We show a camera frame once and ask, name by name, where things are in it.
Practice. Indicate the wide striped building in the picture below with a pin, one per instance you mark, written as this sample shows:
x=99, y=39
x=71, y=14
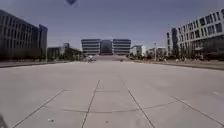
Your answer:
x=106, y=46

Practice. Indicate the low dark building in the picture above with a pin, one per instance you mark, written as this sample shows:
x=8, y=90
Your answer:
x=58, y=51

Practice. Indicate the white multi-storey building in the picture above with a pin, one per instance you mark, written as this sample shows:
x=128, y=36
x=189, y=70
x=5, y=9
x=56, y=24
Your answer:
x=200, y=33

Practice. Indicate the dark glass office building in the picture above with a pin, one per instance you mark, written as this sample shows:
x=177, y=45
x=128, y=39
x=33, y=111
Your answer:
x=20, y=36

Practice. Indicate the row of trees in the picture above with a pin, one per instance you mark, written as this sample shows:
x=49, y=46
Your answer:
x=186, y=52

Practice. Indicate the grey concrete slab plaza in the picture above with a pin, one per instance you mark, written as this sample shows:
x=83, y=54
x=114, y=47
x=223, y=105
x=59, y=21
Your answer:
x=110, y=100

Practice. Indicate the pole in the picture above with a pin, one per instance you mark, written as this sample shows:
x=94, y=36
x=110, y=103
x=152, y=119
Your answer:
x=155, y=51

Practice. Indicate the small white building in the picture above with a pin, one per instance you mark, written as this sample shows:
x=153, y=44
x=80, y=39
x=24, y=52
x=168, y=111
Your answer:
x=138, y=50

